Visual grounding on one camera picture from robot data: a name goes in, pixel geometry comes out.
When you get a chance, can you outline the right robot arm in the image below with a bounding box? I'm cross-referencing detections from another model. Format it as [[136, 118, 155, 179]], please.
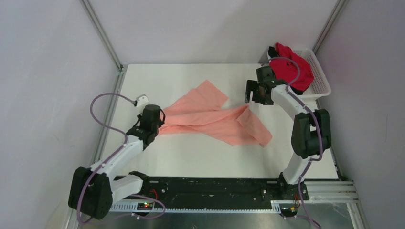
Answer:
[[245, 66, 332, 200]]

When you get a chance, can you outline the left controller board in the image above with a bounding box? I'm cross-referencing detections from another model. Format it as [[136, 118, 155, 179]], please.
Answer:
[[136, 202, 154, 211]]

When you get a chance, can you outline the red t-shirt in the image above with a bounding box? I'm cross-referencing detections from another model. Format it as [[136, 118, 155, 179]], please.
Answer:
[[269, 42, 315, 93]]

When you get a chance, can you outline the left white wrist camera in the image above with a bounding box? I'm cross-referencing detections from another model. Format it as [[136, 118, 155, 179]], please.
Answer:
[[133, 94, 149, 107]]

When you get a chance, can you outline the controller board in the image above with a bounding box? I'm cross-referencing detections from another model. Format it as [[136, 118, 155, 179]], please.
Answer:
[[280, 207, 298, 218], [136, 202, 154, 211]]

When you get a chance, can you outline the aluminium frame post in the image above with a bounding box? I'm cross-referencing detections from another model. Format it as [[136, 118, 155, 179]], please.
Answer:
[[80, 0, 123, 71], [312, 0, 348, 54]]

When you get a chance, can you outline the salmon pink t-shirt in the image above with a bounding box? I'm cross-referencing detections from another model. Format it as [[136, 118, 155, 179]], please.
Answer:
[[159, 80, 272, 147]]

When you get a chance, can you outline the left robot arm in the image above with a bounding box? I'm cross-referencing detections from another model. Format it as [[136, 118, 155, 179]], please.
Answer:
[[68, 104, 165, 219]]

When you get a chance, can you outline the black t-shirt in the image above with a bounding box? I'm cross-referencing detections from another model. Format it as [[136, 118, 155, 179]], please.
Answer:
[[267, 46, 304, 95]]

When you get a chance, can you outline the white plastic basket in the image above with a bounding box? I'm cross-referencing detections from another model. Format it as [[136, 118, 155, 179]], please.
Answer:
[[267, 43, 331, 100]]

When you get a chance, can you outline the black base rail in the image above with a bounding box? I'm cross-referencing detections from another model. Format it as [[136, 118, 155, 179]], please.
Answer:
[[139, 177, 309, 210]]

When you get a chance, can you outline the left aluminium frame post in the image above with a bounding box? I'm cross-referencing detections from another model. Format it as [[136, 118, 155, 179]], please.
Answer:
[[80, 0, 123, 71]]

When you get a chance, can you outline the right controller board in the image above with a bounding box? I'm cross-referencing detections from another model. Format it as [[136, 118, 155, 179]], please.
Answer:
[[280, 207, 298, 218]]

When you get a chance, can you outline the right aluminium frame post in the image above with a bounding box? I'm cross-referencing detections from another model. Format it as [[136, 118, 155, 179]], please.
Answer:
[[312, 0, 348, 54]]

